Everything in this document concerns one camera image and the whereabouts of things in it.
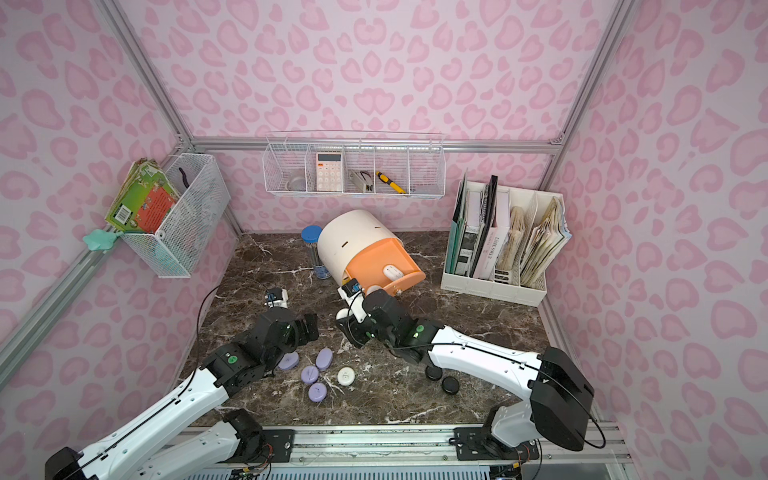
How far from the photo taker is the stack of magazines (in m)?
0.86

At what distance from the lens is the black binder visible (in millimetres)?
852

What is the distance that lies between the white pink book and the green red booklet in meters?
0.84

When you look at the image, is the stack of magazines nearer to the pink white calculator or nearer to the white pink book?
the white pink book

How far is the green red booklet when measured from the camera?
0.68 meters
